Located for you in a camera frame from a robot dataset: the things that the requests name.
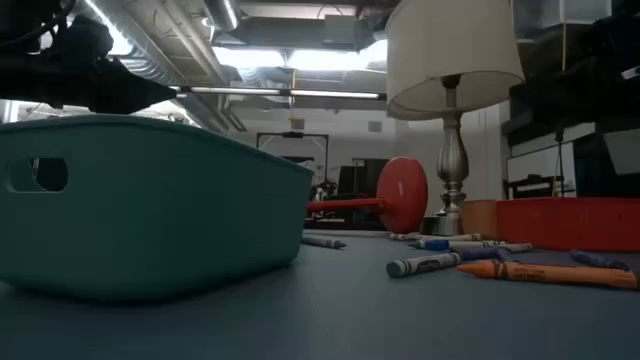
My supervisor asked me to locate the round silver ceiling duct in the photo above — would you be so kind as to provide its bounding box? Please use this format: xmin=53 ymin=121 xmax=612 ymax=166
xmin=202 ymin=0 xmax=241 ymax=32

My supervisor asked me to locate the dark grey crayon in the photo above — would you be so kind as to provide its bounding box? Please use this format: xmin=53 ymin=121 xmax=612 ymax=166
xmin=385 ymin=251 xmax=462 ymax=279

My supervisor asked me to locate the whiteboard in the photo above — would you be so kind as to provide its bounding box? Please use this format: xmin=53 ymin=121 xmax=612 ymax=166
xmin=505 ymin=141 xmax=577 ymax=199

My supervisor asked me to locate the grey flat panel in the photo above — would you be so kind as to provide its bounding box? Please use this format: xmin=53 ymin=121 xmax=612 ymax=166
xmin=602 ymin=128 xmax=640 ymax=176

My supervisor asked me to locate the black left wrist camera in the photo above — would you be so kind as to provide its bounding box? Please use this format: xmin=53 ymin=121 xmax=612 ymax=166
xmin=57 ymin=13 xmax=115 ymax=57

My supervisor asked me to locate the black cabinet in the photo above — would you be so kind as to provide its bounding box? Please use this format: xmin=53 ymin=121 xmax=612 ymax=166
xmin=337 ymin=158 xmax=391 ymax=226

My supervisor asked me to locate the black metal frame rack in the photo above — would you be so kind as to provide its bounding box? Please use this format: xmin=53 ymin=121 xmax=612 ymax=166
xmin=256 ymin=131 xmax=330 ymax=191

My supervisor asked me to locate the long fluorescent light tube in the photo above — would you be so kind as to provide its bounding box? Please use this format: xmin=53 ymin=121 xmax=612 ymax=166
xmin=169 ymin=85 xmax=387 ymax=100

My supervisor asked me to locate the grey-blue crayon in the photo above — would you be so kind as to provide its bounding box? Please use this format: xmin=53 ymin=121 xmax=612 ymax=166
xmin=457 ymin=246 xmax=519 ymax=264

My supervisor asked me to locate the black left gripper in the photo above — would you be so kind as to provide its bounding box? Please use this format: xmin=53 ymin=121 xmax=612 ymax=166
xmin=0 ymin=49 xmax=180 ymax=116

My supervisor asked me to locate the orange plastic bin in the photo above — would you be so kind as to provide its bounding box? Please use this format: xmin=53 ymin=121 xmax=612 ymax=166
xmin=459 ymin=199 xmax=501 ymax=241

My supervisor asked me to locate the grey ceiling ventilation unit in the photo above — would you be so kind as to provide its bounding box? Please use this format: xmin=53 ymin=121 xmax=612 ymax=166
xmin=212 ymin=13 xmax=379 ymax=53

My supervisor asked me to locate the silver table lamp cream shade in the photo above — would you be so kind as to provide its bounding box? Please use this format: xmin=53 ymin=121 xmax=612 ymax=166
xmin=384 ymin=0 xmax=526 ymax=237

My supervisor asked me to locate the blue-grey crayon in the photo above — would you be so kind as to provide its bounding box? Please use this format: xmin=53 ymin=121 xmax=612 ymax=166
xmin=569 ymin=248 xmax=632 ymax=272

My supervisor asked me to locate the red disc on red rod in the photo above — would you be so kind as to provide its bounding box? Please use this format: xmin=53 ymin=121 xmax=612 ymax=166
xmin=305 ymin=156 xmax=430 ymax=235

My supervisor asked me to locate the small blue crayon piece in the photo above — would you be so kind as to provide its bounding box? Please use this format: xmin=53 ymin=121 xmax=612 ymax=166
xmin=408 ymin=238 xmax=451 ymax=252

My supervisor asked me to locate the orange crayon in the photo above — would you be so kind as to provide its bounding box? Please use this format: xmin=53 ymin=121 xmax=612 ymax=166
xmin=456 ymin=259 xmax=640 ymax=291

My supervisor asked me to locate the red slotted plastic basket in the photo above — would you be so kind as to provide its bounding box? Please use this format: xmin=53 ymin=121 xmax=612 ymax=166
xmin=495 ymin=196 xmax=640 ymax=252

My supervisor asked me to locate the teal plastic bin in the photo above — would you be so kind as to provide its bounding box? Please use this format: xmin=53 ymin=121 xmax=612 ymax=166
xmin=0 ymin=113 xmax=315 ymax=301

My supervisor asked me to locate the corrugated silver ceiling duct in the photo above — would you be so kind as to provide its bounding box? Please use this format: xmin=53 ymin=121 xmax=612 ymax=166
xmin=79 ymin=0 xmax=211 ymax=89

